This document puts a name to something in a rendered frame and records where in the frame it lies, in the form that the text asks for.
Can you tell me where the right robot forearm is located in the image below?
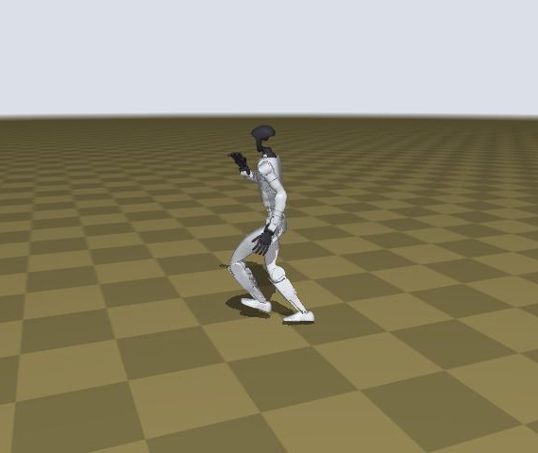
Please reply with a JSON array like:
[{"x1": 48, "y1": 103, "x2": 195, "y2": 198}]
[{"x1": 241, "y1": 169, "x2": 258, "y2": 184}]

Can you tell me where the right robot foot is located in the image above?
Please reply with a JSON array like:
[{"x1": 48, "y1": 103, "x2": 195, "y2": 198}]
[{"x1": 282, "y1": 311, "x2": 315, "y2": 321}]

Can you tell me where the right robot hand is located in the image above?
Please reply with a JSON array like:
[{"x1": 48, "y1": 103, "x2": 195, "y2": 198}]
[{"x1": 228, "y1": 152, "x2": 250, "y2": 175}]

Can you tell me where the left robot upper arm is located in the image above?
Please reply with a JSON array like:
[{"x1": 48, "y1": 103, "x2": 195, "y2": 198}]
[{"x1": 259, "y1": 160, "x2": 287, "y2": 201}]

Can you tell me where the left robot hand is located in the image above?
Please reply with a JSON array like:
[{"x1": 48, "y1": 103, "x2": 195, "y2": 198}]
[{"x1": 252, "y1": 223, "x2": 275, "y2": 256}]

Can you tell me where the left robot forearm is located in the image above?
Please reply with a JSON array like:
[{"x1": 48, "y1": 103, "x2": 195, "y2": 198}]
[{"x1": 268, "y1": 193, "x2": 286, "y2": 232}]

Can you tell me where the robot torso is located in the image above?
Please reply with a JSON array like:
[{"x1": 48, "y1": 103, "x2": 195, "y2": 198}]
[{"x1": 256, "y1": 155, "x2": 286, "y2": 237}]

